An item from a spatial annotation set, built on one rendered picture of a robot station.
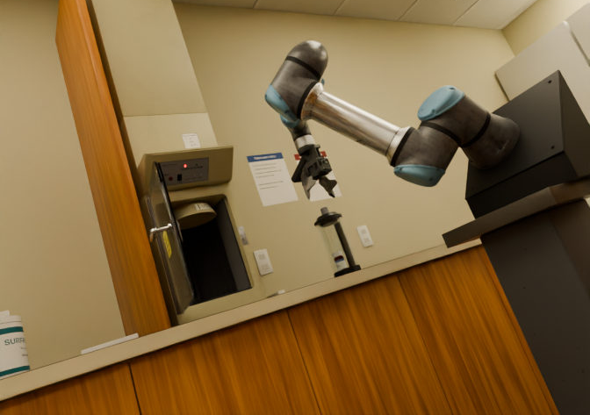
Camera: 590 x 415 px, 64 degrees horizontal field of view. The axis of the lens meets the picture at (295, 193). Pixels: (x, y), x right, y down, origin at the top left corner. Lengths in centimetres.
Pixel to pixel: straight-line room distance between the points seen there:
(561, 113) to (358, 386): 91
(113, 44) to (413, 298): 142
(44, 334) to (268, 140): 134
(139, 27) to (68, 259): 93
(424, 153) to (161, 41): 120
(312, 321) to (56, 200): 115
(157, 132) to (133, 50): 35
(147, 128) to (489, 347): 144
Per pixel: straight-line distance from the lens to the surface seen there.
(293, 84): 133
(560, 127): 128
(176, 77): 195
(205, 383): 130
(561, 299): 129
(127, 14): 208
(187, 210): 172
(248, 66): 273
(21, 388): 120
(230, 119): 247
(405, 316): 166
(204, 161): 169
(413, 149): 124
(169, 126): 182
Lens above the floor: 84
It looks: 15 degrees up
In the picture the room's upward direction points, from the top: 20 degrees counter-clockwise
